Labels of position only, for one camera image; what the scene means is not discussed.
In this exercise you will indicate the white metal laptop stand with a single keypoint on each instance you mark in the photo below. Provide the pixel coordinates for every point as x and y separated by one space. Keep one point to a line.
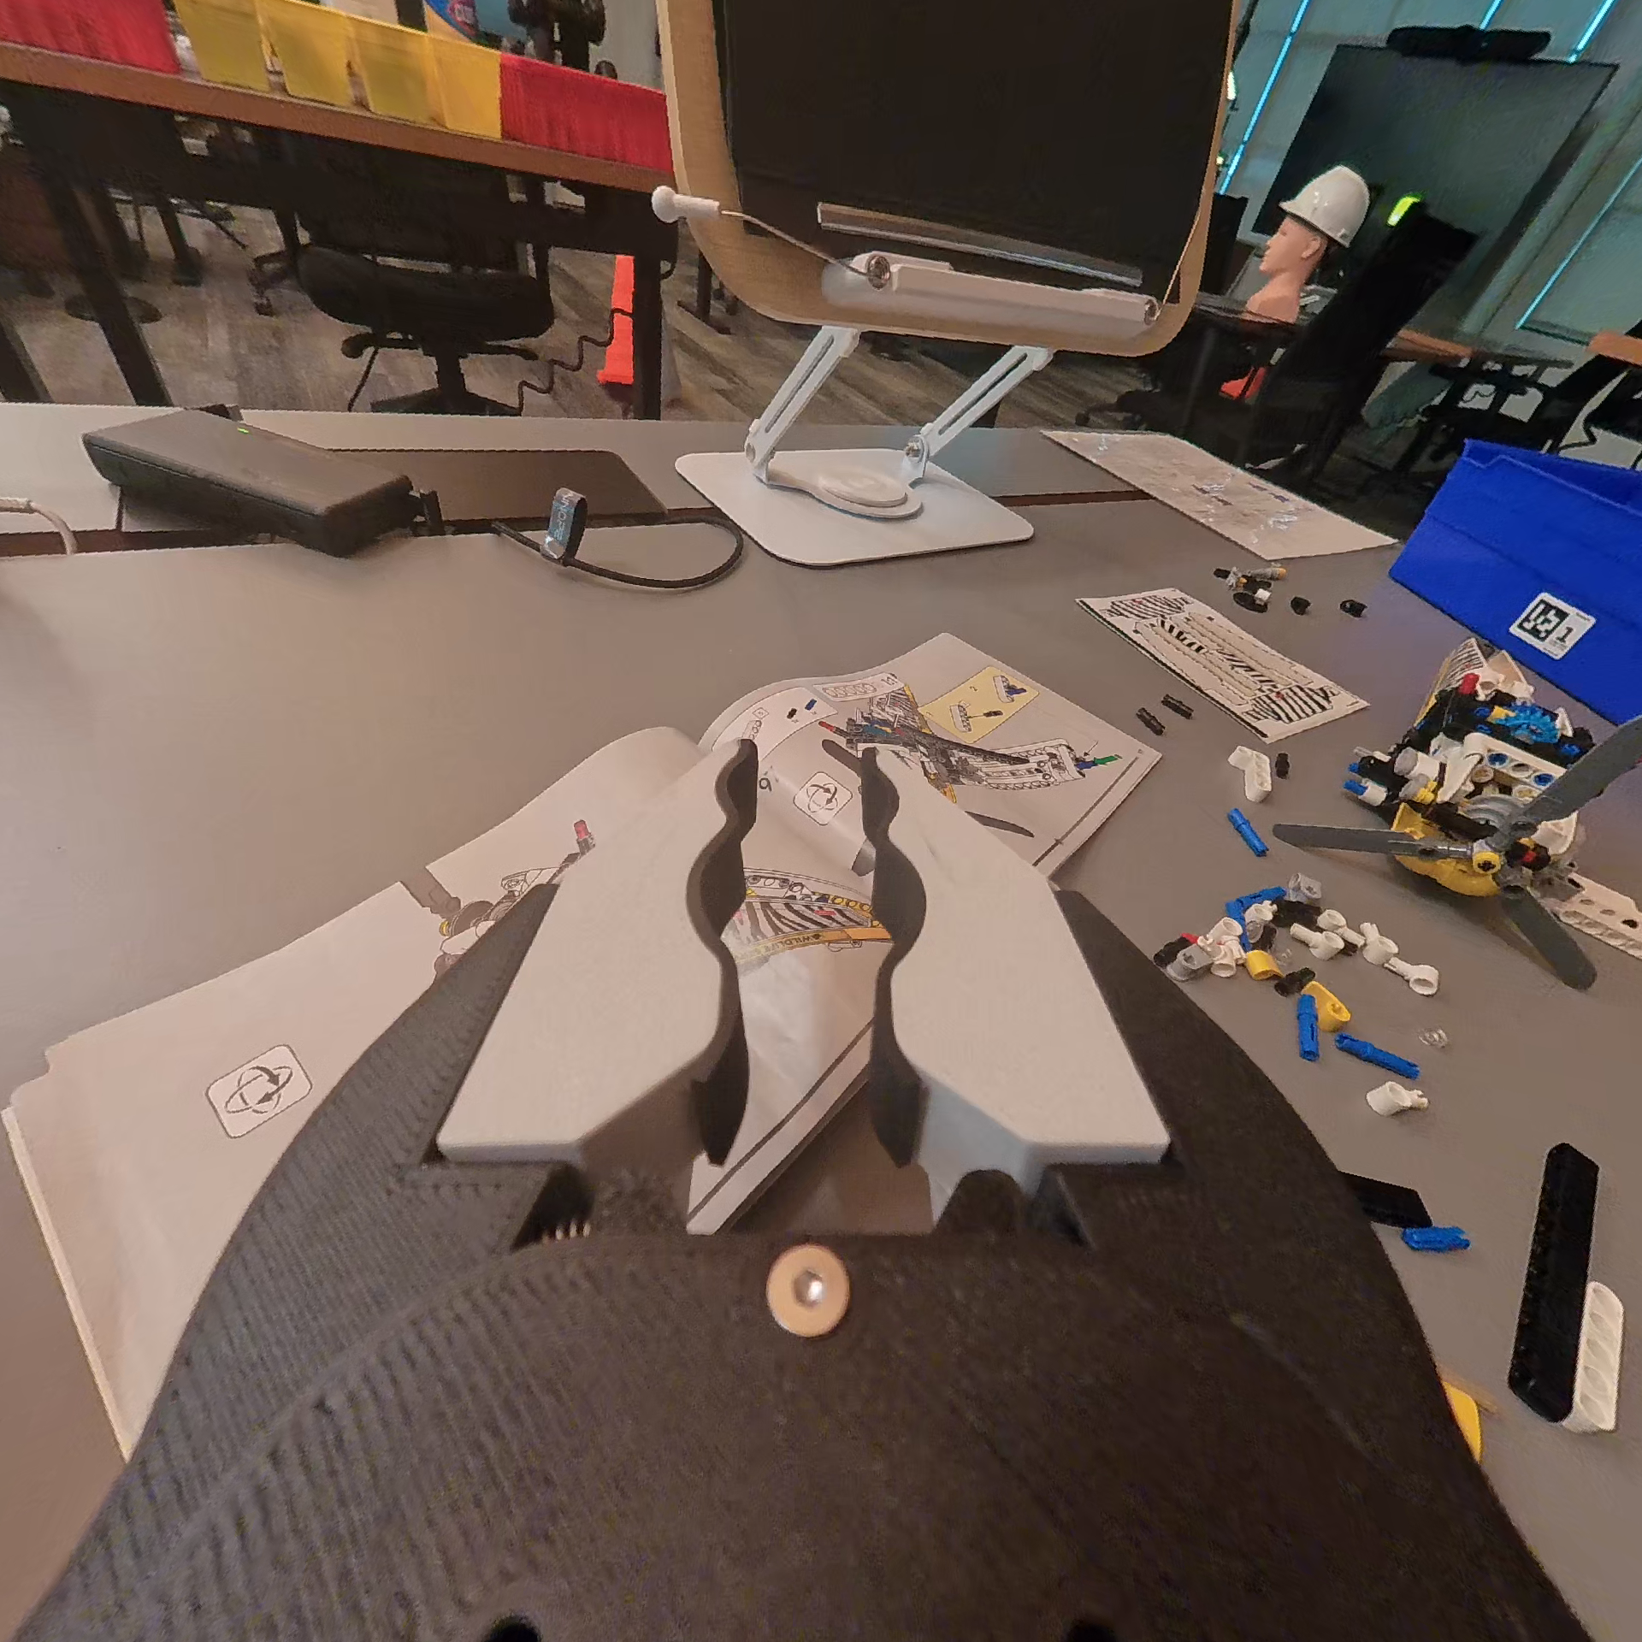
834 512

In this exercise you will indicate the orange traffic cone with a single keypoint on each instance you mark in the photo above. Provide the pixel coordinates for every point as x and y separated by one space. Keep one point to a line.
621 321

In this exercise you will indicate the large black display screen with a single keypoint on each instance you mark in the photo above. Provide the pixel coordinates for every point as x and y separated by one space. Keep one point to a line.
1449 166

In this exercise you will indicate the yellow lego piece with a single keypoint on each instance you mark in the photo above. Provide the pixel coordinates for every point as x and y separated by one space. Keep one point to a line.
1463 1417

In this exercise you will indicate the white lego wing assembly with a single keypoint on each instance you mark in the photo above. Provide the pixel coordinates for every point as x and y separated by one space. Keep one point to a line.
1598 917

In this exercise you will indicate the lego instruction booklet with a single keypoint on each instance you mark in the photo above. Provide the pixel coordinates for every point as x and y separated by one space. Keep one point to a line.
193 1027

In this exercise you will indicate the white lego connector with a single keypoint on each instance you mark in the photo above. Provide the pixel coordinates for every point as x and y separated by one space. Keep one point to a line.
1252 770

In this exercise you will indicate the blue lego pin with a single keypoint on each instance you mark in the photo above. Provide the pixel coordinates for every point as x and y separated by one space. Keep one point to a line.
1248 831
1434 1238

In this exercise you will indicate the mannequin head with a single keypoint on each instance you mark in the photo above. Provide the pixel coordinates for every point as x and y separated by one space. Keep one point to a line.
1289 276

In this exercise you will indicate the long black lego beam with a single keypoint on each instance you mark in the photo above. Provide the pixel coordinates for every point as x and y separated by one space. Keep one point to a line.
1553 1283

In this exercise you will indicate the zebra sticker sheet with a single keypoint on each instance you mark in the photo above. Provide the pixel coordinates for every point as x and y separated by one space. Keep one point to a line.
1219 653

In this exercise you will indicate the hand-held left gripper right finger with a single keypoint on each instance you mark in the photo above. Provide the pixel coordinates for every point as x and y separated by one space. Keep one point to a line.
1014 1027

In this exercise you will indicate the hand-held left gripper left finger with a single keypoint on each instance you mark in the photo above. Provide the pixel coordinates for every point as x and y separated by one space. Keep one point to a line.
578 1027

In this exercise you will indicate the printed paper sheet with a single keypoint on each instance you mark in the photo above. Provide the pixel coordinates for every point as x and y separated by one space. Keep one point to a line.
1219 495

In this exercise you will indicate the blue plastic bin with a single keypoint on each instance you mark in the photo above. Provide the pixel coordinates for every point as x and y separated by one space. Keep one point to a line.
1514 552

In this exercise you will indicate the white lego beam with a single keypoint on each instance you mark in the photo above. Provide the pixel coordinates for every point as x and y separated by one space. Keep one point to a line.
1592 1359

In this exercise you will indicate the small lego piece cluster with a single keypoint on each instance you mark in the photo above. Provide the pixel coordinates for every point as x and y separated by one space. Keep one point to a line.
1238 587

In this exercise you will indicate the black power bank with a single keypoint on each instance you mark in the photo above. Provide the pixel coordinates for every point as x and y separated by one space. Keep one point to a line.
232 475

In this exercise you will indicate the yellow plastic bin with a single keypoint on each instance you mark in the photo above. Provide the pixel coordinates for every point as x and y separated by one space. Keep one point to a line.
392 71
218 37
468 90
308 51

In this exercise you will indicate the pile of small lego pieces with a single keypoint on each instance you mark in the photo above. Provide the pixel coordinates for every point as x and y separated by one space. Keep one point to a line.
1283 937

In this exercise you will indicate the black office chair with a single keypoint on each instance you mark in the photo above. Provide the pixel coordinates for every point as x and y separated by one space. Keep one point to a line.
423 307

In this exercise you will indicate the white hard hat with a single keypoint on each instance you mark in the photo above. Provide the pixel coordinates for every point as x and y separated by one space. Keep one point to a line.
1328 206

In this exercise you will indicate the long wooden table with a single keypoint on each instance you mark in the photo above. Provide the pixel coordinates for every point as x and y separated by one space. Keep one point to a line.
128 90

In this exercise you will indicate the row of red bins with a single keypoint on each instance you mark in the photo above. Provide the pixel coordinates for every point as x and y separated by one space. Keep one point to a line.
578 116
77 32

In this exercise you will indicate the flat black lego piece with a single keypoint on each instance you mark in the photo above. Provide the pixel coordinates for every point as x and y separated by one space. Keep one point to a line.
1387 1199

